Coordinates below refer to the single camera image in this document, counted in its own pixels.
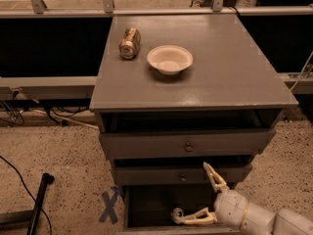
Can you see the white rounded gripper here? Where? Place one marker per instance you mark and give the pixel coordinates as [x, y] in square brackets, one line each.
[229, 208]

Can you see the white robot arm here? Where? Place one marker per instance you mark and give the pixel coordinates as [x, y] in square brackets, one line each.
[288, 222]

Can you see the grey bottom drawer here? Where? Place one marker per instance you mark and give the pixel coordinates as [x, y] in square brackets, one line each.
[148, 210]

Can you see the grey drawer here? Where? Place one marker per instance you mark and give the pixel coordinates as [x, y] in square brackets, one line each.
[188, 170]
[187, 134]
[148, 210]

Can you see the grey top drawer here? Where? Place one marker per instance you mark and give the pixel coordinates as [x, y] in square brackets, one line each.
[187, 134]

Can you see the grey middle drawer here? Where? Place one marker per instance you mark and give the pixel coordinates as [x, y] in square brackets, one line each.
[188, 170]

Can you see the grey wooden drawer cabinet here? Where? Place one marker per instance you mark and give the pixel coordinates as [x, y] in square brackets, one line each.
[228, 72]

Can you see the orange soda can lying down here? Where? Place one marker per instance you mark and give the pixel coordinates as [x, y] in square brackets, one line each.
[130, 44]

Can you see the blue tape cross mark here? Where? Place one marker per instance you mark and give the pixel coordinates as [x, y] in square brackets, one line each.
[109, 202]

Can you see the white paper bowl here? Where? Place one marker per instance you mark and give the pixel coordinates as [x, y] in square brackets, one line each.
[170, 59]

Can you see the black metal stand leg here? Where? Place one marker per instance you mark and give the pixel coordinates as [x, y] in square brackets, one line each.
[29, 218]

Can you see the grey metal railing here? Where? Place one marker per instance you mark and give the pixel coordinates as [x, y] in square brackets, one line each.
[112, 8]

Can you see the grey lower wall ledge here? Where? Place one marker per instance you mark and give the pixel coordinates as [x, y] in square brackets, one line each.
[48, 88]

